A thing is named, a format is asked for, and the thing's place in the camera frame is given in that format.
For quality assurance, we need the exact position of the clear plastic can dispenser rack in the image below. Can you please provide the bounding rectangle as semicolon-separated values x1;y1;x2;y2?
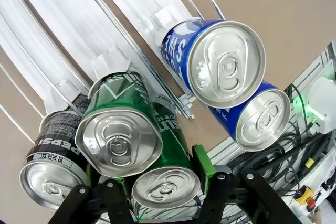
0;0;229;122

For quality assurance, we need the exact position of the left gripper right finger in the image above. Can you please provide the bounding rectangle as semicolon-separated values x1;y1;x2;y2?
193;144;302;224

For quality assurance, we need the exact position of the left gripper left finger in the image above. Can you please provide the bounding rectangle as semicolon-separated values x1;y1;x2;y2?
48;178;133;224

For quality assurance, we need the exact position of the green cider can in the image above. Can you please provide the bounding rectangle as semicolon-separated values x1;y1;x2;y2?
131;100;203;221
75;71;164;178

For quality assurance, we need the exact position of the blue Pocari Sweat can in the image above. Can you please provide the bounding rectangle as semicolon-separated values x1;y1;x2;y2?
206;81;291;153
156;18;266;109

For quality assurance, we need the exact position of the black Pepsi can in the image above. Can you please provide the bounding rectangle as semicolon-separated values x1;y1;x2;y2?
19;98;91;210

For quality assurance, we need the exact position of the yellow emergency stop button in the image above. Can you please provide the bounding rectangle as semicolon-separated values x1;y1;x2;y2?
293;184;317;210

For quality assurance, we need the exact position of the black cable bundle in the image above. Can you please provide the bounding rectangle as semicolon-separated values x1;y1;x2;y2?
225;82;336;224

